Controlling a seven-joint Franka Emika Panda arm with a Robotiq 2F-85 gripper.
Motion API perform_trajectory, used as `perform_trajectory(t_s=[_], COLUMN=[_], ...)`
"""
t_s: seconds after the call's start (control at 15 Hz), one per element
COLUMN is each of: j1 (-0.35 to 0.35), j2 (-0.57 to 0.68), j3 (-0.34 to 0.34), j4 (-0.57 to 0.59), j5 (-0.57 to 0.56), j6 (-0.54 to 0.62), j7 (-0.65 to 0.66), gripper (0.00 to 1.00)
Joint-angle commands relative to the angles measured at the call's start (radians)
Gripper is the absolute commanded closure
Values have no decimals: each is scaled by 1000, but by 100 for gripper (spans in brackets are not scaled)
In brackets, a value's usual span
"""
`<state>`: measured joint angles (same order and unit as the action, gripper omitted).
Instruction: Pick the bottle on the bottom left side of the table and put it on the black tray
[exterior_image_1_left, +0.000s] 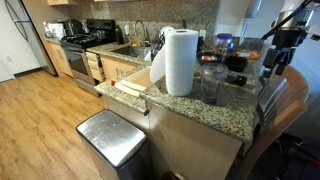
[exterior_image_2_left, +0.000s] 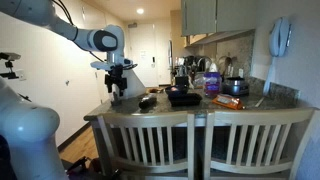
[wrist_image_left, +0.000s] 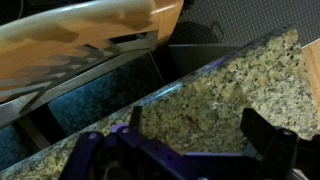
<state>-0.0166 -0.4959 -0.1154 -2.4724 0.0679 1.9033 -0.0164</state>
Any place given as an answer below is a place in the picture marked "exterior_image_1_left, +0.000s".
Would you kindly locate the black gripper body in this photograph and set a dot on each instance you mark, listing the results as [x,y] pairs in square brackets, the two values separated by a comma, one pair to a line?
[285,43]

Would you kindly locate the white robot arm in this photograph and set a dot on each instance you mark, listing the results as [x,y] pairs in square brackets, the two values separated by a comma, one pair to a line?
[296,15]

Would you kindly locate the dark glass bottle by sink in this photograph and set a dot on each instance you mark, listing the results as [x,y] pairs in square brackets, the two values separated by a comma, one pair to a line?
[119,35]

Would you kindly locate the orange snack package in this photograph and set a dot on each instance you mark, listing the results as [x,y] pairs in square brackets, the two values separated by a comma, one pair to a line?
[250,55]

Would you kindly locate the wooden chair near robot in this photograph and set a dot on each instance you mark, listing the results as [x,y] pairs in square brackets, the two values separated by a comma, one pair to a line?
[281,102]

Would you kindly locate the clear jar with purple lid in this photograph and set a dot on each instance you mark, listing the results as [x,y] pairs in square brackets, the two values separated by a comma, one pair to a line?
[224,40]

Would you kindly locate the dark bowl with food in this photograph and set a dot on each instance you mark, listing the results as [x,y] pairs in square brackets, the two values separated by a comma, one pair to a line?
[208,57]

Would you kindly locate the clear plastic cup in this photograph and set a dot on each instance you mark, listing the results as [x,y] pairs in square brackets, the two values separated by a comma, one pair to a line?
[212,78]

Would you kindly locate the white paper towel roll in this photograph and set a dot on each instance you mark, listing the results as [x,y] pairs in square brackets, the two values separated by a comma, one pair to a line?
[176,61]

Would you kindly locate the kitchen sink with faucet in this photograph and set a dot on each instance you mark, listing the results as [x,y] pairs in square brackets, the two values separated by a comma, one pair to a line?
[140,45]

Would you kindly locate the wooden cutting board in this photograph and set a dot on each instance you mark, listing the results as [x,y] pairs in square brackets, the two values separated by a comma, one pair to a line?
[139,80]

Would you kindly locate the black kitchen stove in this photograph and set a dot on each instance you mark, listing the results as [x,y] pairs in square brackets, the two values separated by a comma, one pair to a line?
[100,31]

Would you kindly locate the stainless steel trash can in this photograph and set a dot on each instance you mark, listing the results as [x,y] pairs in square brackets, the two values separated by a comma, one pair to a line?
[118,149]

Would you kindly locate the black coffee maker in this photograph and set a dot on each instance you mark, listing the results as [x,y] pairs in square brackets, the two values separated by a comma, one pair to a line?
[73,27]

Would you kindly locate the stainless steel refrigerator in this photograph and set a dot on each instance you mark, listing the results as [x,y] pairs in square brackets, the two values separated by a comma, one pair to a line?
[31,49]

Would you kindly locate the white-handled knife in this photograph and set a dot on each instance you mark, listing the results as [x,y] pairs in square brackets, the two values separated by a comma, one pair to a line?
[129,88]

